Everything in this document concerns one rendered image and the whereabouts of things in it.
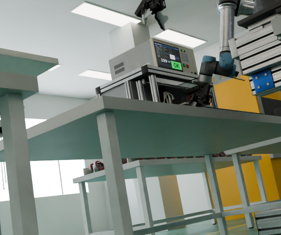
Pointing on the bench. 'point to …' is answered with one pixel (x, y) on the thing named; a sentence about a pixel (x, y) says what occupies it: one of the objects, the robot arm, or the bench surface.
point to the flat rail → (174, 83)
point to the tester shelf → (141, 72)
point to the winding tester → (149, 58)
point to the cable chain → (162, 93)
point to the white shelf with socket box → (30, 68)
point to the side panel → (119, 91)
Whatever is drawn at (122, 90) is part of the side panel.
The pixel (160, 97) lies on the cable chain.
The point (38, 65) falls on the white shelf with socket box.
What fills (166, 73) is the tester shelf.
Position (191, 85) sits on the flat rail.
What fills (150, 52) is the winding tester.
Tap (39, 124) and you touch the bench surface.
